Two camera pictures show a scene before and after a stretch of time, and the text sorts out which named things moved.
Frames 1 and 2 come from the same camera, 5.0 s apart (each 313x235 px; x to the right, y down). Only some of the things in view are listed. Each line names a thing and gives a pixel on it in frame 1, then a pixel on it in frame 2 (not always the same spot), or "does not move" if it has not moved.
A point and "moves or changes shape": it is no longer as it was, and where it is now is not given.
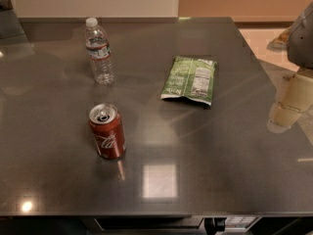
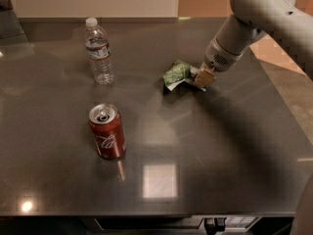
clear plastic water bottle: (100, 53) does not move
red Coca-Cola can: (107, 125) does not move
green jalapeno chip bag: (193, 78) moves or changes shape
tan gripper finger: (294, 98) to (226, 50)
